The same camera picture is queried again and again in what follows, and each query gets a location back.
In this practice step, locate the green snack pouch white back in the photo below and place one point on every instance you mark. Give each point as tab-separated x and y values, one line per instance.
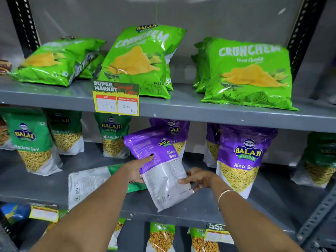
86	183

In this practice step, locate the gold bangle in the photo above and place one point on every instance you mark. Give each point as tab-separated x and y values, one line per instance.
222	194

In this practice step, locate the blue snack packet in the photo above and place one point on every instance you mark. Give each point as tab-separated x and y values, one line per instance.
14	212

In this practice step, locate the light green snack pouch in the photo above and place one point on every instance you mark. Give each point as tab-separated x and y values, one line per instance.
199	244
61	215
160	237
115	236

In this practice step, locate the person's right hand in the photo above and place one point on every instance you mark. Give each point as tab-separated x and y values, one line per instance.
204	178

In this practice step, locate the purple snack pouch white back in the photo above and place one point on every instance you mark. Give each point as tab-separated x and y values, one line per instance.
164	170

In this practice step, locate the grey perforated shelf upright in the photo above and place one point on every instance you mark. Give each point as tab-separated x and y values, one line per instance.
317	215

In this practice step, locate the yellow price tag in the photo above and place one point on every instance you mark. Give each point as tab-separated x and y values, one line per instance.
219	233
43	213
115	99

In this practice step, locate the person's right thumb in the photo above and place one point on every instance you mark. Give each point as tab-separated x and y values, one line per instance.
187	181

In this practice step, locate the green chips bag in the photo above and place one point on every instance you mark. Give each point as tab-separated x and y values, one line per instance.
91	66
139	60
199	68
55	60
249	76
168	81

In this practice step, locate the person's right forearm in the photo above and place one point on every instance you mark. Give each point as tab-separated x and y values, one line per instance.
249	223

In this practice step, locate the grey metal shelf board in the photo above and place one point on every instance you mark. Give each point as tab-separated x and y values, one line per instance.
183	107
215	204

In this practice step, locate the black perforated shelf upright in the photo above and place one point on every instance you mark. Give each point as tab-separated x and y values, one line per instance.
23	23
304	34

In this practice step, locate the brown snack packet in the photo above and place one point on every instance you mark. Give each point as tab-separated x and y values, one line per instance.
4	66

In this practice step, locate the person's left hand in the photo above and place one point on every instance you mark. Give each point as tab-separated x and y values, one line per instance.
133	169

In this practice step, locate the person's left thumb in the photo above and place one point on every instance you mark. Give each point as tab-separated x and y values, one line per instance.
147	160

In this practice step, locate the person's left forearm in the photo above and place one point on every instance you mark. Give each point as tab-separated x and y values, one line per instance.
89	217

